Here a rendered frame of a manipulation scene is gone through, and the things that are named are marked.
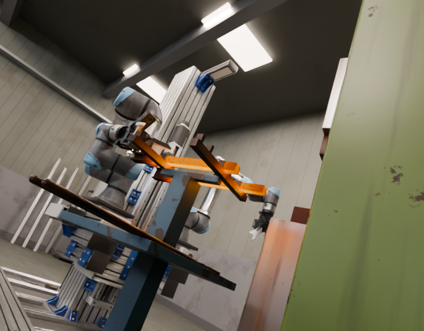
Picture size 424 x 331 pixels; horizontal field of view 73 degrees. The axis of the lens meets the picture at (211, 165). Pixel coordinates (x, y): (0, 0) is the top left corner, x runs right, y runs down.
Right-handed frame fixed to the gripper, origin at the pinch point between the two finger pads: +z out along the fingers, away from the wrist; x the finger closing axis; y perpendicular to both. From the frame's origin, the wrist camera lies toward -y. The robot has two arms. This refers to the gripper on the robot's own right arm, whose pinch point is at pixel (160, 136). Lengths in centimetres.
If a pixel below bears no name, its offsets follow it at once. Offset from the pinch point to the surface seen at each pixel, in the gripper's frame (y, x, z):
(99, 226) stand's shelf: 33.5, 20.7, 24.6
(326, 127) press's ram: -38, -42, 37
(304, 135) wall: -263, -412, -144
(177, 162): 8.7, 1.8, 15.8
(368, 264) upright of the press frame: 17, -5, 69
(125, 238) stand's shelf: 33, 20, 33
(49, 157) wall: -20, -247, -645
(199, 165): 7.9, 1.7, 24.2
